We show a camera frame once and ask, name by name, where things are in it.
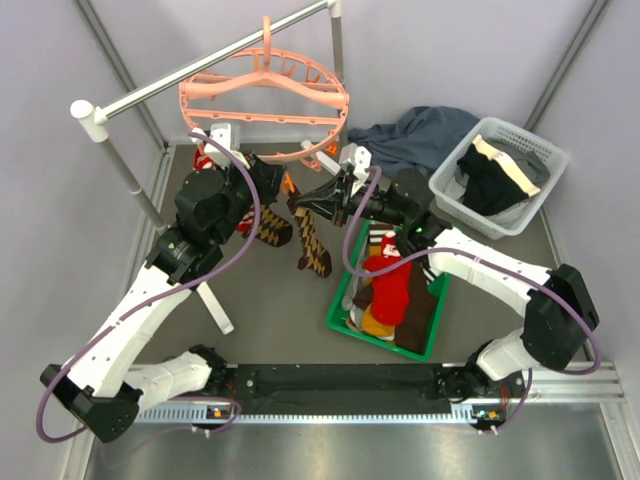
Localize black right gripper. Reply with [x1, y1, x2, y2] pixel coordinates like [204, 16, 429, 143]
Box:
[297, 171, 408, 229]

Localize brown argyle sock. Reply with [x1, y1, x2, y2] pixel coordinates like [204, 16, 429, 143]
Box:
[256, 205, 293, 248]
[292, 208, 332, 279]

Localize red white striped sock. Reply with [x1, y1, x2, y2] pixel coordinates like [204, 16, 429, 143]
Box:
[236, 206, 255, 238]
[193, 145, 215, 171]

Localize pink round clip hanger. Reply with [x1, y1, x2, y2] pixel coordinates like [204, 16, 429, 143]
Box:
[179, 32, 350, 171]

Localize red santa sock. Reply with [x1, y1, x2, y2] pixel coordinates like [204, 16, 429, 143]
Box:
[362, 232, 412, 327]

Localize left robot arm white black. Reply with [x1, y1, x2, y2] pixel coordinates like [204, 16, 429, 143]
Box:
[40, 155, 286, 443]

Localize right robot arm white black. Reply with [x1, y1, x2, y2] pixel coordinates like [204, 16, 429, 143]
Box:
[293, 167, 602, 397]

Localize brown white striped sock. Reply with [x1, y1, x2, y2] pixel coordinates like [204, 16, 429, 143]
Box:
[368, 223, 395, 245]

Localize blue grey cloth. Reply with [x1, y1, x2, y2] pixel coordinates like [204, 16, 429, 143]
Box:
[348, 106, 480, 177]

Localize green plastic crate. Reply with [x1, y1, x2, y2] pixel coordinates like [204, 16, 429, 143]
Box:
[326, 223, 450, 362]

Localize grey black striped sock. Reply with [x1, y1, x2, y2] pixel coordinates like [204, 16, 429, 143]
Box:
[422, 267, 441, 284]

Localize mustard yellow sock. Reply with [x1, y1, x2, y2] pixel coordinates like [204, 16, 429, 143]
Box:
[361, 305, 395, 341]

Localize dark brown sock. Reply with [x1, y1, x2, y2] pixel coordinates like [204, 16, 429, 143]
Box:
[346, 267, 439, 355]

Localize black cream garment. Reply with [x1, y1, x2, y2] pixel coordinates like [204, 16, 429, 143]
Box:
[449, 140, 531, 217]

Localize white and silver drying rack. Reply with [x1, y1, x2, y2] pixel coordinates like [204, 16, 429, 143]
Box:
[70, 1, 344, 335]

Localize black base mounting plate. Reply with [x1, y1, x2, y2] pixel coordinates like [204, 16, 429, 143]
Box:
[231, 364, 451, 415]

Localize grey garment in basket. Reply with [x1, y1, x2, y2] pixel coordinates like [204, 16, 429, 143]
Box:
[487, 138, 550, 188]

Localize white plastic laundry basket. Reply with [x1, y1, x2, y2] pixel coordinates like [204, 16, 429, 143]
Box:
[429, 117, 569, 240]

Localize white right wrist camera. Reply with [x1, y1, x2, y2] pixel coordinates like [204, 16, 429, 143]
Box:
[339, 143, 371, 197]

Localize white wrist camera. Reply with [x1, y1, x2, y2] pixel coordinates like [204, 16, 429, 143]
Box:
[339, 143, 371, 197]
[191, 122, 249, 169]

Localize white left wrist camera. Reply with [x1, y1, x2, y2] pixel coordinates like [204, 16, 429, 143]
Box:
[191, 122, 249, 169]

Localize grey slotted cable duct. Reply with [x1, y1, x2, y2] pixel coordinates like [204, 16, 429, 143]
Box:
[134, 402, 478, 426]

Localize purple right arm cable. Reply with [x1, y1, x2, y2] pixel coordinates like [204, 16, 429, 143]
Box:
[342, 166, 604, 436]

